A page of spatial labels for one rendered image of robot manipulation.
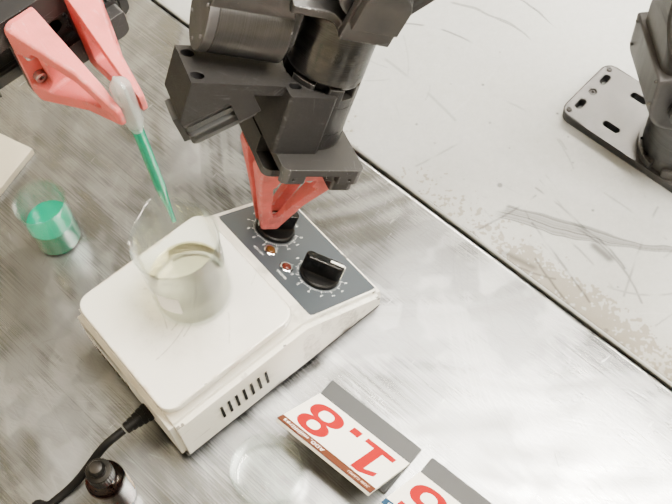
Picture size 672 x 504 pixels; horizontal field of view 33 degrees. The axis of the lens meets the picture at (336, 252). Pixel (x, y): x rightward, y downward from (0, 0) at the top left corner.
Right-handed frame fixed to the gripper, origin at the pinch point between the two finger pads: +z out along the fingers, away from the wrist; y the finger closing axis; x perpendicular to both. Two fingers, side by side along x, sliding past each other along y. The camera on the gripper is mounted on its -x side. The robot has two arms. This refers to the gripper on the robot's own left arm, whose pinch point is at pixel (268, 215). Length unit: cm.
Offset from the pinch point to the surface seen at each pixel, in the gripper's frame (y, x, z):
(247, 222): -0.8, -1.2, 1.5
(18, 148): -19.8, -14.8, 10.1
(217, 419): 12.5, -5.7, 9.2
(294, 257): 3.2, 1.6, 1.6
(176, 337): 8.6, -9.1, 4.0
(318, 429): 15.8, 0.8, 7.1
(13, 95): -26.5, -14.3, 9.3
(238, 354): 11.6, -5.5, 2.8
